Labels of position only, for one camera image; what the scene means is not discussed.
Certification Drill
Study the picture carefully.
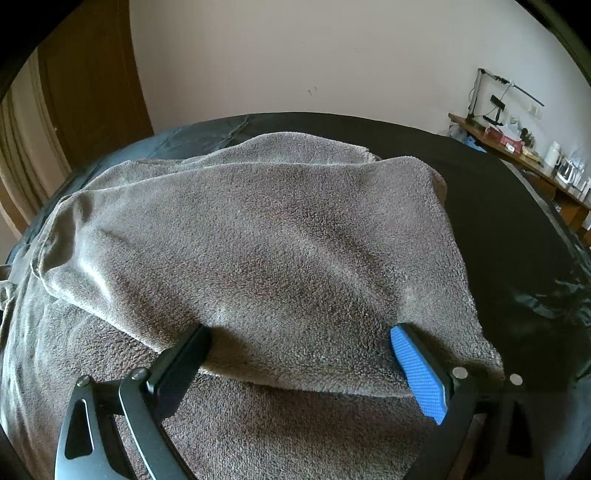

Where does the beige curtain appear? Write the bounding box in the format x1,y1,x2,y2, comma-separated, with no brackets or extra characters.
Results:
0,51,70,232

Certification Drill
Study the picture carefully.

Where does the wooden door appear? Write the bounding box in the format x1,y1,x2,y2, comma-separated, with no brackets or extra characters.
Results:
39,0,155,171

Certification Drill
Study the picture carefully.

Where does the cluttered wooden desk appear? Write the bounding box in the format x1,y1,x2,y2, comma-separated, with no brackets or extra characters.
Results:
448,113,591,241

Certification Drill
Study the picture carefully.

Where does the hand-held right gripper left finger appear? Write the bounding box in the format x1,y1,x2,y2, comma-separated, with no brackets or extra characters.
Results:
54,325,213,480

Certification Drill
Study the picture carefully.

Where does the red box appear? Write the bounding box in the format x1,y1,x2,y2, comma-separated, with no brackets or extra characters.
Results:
485,126,525,151

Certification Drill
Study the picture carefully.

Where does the black desk lamp stand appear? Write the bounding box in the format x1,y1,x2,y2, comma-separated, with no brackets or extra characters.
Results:
466,68,546,126

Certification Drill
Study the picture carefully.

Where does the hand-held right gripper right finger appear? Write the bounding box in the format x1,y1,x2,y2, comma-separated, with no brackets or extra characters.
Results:
390,323,546,480

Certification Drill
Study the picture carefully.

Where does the grey fleece garment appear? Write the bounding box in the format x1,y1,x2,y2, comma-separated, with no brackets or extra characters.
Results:
0,131,506,480

